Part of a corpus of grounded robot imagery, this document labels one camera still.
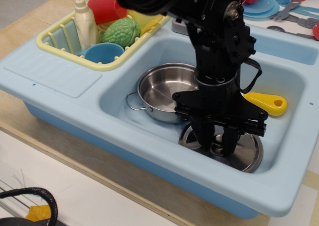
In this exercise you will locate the blue plastic cup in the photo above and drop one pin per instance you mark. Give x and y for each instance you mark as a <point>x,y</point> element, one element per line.
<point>103,52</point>

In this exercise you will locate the yellow plastic plate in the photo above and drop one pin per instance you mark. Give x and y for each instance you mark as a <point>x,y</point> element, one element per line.
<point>152,23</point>

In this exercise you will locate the cream plastic bottle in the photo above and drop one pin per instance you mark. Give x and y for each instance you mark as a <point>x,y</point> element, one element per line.
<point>85,25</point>

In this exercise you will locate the grey toy faucet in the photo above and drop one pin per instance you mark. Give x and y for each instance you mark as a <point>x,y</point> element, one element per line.
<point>178,27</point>

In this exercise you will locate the blue plastic plates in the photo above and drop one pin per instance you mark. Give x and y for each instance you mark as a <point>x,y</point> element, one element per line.
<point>261,9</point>

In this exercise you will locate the yellow tape piece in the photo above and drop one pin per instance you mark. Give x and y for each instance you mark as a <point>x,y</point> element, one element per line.
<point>38,213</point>

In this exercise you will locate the stainless steel pot lid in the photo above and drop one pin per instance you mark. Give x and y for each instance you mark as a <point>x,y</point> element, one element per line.
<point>246,157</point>

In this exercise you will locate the blue toy cutlery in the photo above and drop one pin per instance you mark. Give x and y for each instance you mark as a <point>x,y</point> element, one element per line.
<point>300,9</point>

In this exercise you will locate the grey toy spatula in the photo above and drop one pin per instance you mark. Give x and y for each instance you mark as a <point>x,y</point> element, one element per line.
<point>307,23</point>

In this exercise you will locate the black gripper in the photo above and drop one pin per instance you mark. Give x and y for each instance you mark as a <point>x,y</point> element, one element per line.
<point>222,105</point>

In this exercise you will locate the yellow handled toy knife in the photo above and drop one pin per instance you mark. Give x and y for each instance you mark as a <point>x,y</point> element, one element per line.
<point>275,105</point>

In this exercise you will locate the green toy cabbage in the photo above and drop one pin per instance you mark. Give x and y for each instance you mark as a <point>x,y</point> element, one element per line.
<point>122,32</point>

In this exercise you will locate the yellow dish drying rack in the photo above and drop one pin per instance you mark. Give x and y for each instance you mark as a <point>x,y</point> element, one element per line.
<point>61,39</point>

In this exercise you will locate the red plastic cup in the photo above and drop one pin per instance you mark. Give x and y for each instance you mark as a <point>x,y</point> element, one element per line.
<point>106,10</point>

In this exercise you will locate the red plate edge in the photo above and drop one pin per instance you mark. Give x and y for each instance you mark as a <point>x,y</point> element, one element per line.
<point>316,31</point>

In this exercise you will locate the light blue toy sink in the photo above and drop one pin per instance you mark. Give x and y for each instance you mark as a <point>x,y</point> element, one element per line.
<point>91,104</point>

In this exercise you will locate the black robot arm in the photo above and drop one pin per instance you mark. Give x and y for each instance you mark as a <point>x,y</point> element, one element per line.
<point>218,33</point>

